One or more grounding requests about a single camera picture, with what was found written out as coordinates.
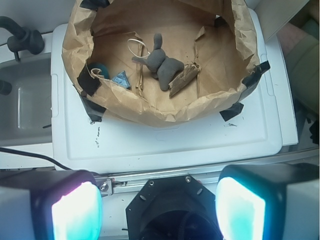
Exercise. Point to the teal round object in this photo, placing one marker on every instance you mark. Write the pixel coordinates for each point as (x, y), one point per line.
(103, 71)

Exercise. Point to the blue textured sponge piece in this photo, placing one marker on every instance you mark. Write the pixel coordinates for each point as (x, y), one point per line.
(122, 80)

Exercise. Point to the white rubber band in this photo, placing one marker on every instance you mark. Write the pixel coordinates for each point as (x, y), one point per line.
(138, 48)

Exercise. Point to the crumpled brown paper bag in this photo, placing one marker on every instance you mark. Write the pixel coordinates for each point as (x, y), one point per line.
(218, 35)

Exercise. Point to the grey toy sink basin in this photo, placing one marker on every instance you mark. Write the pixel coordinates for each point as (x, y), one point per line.
(26, 101)

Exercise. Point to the brown wood chip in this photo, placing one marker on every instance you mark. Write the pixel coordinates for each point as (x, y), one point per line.
(191, 71)

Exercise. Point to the white plastic bin lid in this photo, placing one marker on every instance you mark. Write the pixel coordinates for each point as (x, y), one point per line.
(266, 124)

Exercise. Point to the black octagonal mount plate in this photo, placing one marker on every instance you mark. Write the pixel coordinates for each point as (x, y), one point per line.
(173, 209)

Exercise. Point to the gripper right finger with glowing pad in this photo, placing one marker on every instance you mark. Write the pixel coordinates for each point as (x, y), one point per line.
(277, 201)

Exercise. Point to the aluminium frame rail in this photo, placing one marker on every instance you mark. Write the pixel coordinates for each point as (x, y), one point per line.
(122, 183)

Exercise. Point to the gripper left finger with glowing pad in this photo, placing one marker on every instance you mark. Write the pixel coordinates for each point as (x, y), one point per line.
(50, 205)

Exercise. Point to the dark grey toy faucet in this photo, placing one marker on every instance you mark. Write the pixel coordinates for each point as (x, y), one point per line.
(22, 39)

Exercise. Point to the grey plush elephant toy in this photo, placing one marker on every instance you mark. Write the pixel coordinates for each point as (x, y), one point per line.
(162, 68)

